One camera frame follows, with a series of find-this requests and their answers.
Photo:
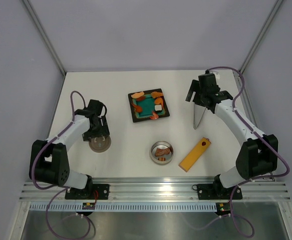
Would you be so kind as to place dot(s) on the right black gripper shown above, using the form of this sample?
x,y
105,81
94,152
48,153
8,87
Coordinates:
x,y
195,87

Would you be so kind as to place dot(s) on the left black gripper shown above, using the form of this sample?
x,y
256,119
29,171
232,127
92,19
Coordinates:
x,y
103,130

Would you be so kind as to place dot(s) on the round grey tin lid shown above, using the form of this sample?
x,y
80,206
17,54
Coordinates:
x,y
100,144

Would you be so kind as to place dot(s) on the metal serving tongs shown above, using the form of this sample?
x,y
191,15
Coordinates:
x,y
198,112

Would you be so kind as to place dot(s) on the large brown meat piece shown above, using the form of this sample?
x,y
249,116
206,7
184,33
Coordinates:
x,y
162,151

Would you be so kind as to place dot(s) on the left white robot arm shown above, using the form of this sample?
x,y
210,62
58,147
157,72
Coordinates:
x,y
49,158

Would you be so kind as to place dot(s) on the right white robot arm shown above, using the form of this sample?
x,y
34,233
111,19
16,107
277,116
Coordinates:
x,y
257,155

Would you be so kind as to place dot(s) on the round metal lunch tin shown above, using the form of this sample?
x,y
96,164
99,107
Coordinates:
x,y
161,144

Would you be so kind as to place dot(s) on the red crab claw food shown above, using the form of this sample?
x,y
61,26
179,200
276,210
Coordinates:
x,y
137,108

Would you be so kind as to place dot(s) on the orange curled shrimp food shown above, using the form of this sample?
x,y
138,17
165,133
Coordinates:
x,y
159,101

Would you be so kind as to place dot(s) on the orange flat food slice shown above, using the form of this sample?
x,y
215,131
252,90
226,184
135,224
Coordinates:
x,y
137,95

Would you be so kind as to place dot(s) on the white tofu cube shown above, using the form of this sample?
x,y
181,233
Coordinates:
x,y
158,108

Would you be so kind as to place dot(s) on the fried chicken piece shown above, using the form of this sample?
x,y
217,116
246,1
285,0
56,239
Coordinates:
x,y
156,94

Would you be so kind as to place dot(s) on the black square plate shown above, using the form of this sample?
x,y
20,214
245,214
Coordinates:
x,y
148,106

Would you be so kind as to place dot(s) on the orange toy shrimp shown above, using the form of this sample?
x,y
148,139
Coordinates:
x,y
154,116

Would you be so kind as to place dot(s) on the yellow wooden block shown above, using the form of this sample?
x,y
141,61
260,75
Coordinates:
x,y
199,149

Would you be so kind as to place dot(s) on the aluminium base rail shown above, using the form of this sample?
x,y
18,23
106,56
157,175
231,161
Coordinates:
x,y
182,189

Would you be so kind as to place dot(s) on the slotted white cable duct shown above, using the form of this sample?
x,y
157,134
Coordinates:
x,y
139,207

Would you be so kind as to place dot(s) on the right aluminium frame post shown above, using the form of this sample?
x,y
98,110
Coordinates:
x,y
262,34

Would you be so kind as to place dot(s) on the aluminium frame post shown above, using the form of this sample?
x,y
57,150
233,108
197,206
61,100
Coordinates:
x,y
34,18
262,34

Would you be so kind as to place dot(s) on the left aluminium frame post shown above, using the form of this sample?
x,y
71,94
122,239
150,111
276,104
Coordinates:
x,y
34,18

